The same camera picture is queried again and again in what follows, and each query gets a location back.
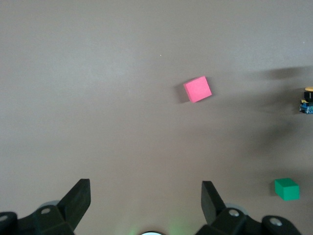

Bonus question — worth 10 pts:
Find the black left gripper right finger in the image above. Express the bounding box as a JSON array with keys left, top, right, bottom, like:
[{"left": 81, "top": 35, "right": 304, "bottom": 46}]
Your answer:
[{"left": 194, "top": 180, "right": 303, "bottom": 235}]

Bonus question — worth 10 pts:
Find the brown table cover mat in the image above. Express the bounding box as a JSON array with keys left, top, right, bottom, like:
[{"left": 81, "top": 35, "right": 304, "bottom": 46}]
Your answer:
[{"left": 0, "top": 0, "right": 313, "bottom": 235}]

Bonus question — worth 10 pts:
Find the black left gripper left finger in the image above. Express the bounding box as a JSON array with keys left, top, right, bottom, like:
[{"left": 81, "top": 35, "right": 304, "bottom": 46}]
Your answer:
[{"left": 0, "top": 178, "right": 91, "bottom": 235}]

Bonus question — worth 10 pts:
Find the green foam cube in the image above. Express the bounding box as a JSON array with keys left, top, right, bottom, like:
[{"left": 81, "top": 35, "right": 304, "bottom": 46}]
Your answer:
[{"left": 273, "top": 178, "right": 300, "bottom": 201}]

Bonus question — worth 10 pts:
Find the pink foam cube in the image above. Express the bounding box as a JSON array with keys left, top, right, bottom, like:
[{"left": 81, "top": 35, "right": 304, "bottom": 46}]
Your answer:
[{"left": 183, "top": 75, "right": 212, "bottom": 104}]

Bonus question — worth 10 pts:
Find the orange capped black push button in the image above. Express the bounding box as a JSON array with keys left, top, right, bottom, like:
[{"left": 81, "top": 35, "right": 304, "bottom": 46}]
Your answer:
[{"left": 298, "top": 86, "right": 313, "bottom": 115}]

